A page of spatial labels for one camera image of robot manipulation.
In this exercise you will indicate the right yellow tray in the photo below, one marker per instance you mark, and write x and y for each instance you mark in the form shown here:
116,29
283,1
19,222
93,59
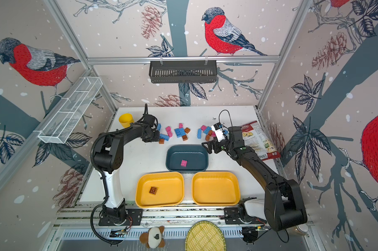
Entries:
215,189

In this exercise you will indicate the snack package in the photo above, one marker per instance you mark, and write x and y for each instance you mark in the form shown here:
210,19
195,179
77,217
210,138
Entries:
257,139

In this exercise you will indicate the yellow tray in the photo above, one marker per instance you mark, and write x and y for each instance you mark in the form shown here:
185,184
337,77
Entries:
170,190
215,189

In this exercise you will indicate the left yellow tray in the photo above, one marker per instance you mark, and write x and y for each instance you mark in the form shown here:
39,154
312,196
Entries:
170,190

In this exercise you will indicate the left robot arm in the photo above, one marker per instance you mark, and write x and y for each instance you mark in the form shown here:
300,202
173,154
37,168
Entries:
107,155

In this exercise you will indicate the blue lego brick right group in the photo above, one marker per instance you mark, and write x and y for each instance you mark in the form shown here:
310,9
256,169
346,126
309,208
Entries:
207,130

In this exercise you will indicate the black hanging basket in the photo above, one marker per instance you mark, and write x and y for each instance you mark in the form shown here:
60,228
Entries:
170,72

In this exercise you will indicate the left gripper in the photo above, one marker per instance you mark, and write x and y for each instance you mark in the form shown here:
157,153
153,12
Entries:
156,138

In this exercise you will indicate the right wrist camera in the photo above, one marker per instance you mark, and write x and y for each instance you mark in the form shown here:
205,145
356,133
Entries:
219,132

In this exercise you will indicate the dark teal tray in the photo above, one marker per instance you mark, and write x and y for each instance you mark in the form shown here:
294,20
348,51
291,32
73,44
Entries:
195,155

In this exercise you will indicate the blue upright lego brick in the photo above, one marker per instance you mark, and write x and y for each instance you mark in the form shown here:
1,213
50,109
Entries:
199,132

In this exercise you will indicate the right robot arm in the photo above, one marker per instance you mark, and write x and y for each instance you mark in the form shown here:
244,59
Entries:
283,203

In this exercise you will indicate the large blue lego brick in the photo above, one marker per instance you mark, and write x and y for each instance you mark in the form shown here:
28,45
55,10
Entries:
180,132

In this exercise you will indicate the plush toy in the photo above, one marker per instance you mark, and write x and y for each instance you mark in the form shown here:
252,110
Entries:
153,238

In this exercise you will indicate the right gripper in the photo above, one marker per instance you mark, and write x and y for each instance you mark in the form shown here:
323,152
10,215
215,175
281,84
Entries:
211,142

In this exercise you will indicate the white wire basket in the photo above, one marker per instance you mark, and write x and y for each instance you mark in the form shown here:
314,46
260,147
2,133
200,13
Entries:
62,124

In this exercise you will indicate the blue long lego brick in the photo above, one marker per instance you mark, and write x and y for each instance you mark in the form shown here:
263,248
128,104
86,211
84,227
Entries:
164,137

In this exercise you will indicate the yellow plastic goblet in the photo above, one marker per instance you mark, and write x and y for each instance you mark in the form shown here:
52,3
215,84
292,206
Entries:
126,120

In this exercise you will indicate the woven bamboo plate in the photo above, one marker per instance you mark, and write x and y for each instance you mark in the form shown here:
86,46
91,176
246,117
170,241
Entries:
205,236

